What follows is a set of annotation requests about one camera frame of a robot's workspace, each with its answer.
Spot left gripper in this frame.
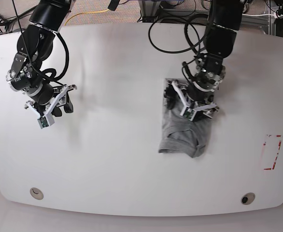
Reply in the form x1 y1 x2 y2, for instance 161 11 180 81
164 70 226 121

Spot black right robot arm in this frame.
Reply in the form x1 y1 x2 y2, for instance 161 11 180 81
6 0 76 118

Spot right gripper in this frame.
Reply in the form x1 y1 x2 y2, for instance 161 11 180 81
6 70 77 118

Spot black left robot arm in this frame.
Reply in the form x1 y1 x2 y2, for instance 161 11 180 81
164 0 246 121

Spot yellow cable on floor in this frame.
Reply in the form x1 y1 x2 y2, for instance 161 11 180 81
64 9 110 27

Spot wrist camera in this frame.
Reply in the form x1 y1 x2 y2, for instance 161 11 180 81
180 106 197 121
37 116 55 129

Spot table cable grommet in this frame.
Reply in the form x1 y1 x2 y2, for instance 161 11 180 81
241 192 255 205
30 188 44 200

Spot black tripod legs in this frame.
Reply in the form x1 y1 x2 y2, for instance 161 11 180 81
0 0 39 33

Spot left table cable grommet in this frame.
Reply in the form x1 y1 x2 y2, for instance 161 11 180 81
30 188 44 200

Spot right table cable grommet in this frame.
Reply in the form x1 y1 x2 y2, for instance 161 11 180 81
241 192 255 205

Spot grey T-shirt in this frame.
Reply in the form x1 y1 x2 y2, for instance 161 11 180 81
157 77 216 159

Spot aluminium frame rail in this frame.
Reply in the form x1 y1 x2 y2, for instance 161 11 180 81
139 9 271 27

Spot red tape rectangle marking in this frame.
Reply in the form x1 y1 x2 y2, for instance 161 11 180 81
260 134 283 171

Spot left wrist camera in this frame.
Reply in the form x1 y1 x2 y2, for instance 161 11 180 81
180 106 197 121

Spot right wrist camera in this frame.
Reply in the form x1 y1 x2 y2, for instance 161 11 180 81
37 116 55 129

